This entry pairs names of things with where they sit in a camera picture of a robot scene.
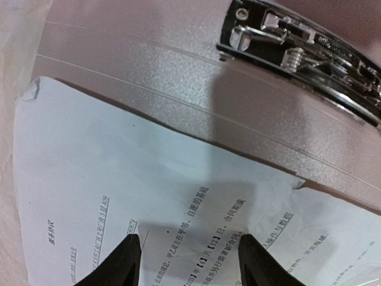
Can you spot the metal folder clip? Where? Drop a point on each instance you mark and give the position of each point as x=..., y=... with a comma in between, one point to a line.
x=258, y=32

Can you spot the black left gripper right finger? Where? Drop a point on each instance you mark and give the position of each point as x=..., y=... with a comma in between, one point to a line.
x=259, y=268

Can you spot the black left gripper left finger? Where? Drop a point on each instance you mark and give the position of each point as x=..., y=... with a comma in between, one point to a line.
x=120, y=268

